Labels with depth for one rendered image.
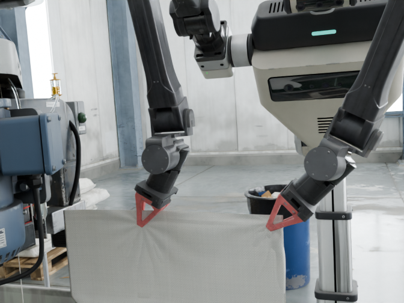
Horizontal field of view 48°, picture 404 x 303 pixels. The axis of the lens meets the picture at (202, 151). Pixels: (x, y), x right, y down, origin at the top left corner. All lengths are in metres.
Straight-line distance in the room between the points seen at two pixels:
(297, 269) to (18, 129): 2.73
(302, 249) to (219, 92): 6.34
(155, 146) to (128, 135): 8.88
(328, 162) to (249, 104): 8.32
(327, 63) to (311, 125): 0.22
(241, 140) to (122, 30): 3.32
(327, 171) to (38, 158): 0.45
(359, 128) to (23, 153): 0.55
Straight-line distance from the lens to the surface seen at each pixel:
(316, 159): 0.78
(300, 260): 3.24
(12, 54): 0.75
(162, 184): 0.95
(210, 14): 1.14
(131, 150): 9.75
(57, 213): 1.17
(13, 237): 0.75
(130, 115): 9.69
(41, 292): 1.63
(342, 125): 0.84
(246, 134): 9.12
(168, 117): 0.92
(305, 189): 0.85
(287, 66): 1.21
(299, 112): 1.30
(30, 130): 0.70
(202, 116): 9.34
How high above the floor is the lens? 1.31
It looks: 6 degrees down
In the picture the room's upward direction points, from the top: 4 degrees counter-clockwise
